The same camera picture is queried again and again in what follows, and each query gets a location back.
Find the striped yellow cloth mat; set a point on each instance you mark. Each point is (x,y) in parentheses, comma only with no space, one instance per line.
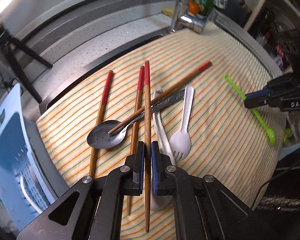
(209,130)

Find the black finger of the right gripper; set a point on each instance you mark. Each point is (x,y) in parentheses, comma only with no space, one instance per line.
(254,102)

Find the blue plastic drainer basket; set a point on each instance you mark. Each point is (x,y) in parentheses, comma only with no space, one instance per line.
(29,181)

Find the wooden chopstick red tip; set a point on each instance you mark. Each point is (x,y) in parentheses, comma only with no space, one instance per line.
(147,119)
(100,117)
(165,94)
(135,128)

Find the white ceramic spoon plain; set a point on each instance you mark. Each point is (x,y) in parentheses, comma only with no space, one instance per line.
(160,202)

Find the orange round object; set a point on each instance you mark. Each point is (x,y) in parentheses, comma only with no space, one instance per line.
(193,9)

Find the white plastic spork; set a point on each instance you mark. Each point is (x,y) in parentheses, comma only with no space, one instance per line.
(180,141)

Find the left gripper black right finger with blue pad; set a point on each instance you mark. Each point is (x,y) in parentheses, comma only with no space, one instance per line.
(203,207)

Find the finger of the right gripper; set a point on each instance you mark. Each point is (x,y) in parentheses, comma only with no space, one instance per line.
(265,93)

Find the green plastic stirrer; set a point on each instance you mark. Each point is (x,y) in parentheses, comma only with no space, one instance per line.
(255,112)

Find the steel spoon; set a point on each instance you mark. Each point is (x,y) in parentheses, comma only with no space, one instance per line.
(100,139)

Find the chrome faucet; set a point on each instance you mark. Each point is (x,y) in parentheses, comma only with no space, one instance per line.
(182,19)

